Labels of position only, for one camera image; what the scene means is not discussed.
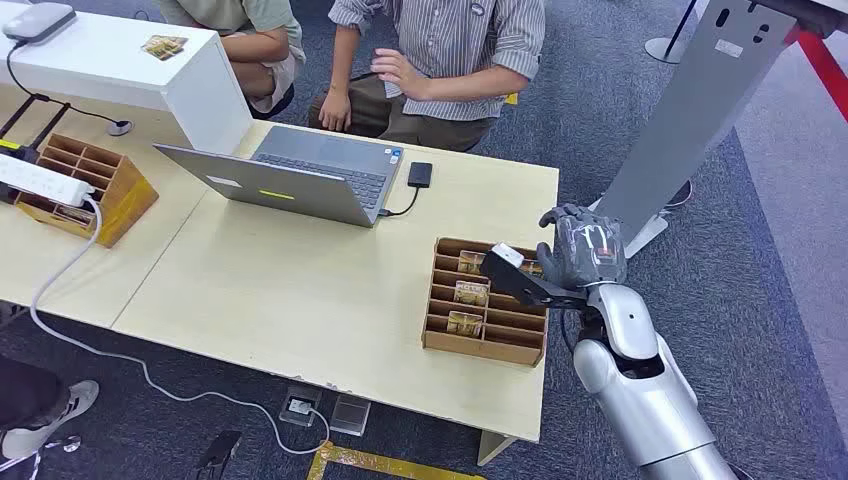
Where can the brown printed card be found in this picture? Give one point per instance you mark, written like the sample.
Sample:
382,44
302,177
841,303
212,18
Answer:
464,324
470,262
531,269
472,293

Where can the floor socket lid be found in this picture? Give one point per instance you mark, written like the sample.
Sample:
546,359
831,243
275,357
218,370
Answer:
350,415

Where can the slanted wooden card holder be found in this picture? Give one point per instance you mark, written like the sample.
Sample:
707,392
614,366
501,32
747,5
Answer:
126,199

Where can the person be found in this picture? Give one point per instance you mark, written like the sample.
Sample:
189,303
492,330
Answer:
450,53
252,13
33,411

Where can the pale table leg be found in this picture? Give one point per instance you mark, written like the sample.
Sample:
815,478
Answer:
491,447

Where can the person's right hand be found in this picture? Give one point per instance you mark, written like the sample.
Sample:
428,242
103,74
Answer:
334,109

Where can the open floor socket box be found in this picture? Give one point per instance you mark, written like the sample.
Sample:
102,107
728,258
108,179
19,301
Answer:
299,405

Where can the yellow floor tape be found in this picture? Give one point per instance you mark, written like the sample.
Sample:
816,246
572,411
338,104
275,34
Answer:
384,464

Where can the black external drive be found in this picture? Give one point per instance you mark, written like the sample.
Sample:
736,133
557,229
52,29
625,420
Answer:
419,174

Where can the white counter riser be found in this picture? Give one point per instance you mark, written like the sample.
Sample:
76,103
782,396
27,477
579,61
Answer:
99,73

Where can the grey mini computer box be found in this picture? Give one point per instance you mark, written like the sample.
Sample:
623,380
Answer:
38,20

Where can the black object on floor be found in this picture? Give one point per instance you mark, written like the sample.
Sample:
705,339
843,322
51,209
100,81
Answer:
218,454

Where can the dark shoe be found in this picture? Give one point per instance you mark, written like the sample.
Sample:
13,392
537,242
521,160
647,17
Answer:
680,194

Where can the grey kiosk stand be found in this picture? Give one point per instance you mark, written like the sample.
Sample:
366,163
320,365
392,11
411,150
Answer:
696,112

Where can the red barrier belt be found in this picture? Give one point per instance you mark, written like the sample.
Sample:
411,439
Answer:
825,69

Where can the person's left hand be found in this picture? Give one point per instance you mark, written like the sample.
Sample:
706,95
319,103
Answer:
397,73

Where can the stack of brown cards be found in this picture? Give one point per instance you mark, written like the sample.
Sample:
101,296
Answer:
164,46

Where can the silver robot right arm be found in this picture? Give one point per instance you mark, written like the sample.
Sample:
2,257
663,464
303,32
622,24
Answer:
636,397

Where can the black desk stand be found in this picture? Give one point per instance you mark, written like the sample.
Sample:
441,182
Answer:
26,156

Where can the stanchion post with base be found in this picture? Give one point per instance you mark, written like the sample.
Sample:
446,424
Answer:
664,50

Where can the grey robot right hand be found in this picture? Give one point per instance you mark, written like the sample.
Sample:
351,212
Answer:
586,255

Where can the person's right forearm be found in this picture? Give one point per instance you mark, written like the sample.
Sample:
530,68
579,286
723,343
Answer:
344,66

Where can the wooden card holder tray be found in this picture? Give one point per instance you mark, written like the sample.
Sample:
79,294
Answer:
503,331

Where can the white power strip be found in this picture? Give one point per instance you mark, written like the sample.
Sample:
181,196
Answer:
40,179

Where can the person's left forearm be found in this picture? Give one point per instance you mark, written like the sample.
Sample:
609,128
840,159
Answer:
477,85

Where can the grey open laptop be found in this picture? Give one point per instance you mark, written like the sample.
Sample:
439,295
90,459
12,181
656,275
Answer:
291,189

